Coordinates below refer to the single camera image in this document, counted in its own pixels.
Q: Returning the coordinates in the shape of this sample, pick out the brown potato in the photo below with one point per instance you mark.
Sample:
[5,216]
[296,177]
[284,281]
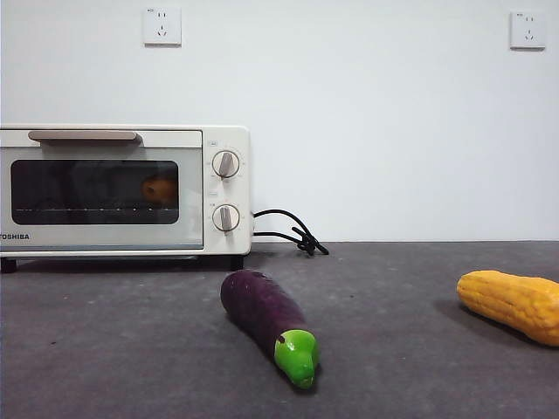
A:
[158,188]

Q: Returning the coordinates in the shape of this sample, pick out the beige oven knob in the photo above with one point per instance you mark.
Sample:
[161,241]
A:
[225,217]
[226,165]

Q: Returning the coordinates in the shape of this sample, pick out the white toaster oven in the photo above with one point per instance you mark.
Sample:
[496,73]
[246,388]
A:
[229,139]

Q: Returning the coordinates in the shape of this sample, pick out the purple eggplant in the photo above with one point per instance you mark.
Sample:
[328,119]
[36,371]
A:
[262,305]

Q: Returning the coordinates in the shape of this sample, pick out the yellow corn cob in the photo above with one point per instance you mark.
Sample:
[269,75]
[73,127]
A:
[511,301]

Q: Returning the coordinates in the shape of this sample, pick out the white wall socket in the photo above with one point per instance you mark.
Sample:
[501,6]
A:
[162,26]
[528,30]

